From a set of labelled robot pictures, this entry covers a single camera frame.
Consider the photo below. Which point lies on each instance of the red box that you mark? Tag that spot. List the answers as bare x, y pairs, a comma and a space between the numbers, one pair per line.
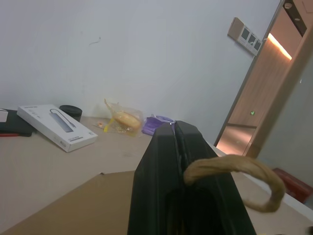
292, 182

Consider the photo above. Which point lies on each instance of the small orange wrapper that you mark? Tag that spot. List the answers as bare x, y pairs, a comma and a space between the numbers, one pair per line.
99, 125

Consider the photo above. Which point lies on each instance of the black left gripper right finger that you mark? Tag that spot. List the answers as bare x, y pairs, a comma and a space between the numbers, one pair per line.
207, 200

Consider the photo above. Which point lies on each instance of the purple crumpled wrapper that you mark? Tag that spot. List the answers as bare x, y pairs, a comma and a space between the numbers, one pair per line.
156, 124

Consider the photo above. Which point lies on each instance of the black flat case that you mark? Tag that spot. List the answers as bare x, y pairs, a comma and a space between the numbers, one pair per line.
14, 123

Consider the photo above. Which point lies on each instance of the bread in plastic bag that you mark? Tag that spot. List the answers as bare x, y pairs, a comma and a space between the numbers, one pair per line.
126, 119

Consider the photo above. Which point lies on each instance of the brown paper bag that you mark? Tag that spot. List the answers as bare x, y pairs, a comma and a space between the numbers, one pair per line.
73, 205

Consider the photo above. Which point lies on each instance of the black round container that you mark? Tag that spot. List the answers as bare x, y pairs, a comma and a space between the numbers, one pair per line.
71, 112

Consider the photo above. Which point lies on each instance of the white product box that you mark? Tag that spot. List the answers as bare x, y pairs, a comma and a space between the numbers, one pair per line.
57, 126

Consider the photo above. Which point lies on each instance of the wall switch panel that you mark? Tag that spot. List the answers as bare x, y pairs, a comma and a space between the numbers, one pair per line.
245, 35

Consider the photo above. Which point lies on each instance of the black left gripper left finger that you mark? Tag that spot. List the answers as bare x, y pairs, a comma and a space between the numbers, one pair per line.
154, 176

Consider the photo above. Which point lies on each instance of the wooden door frame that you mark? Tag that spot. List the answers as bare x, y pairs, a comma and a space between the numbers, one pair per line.
266, 80

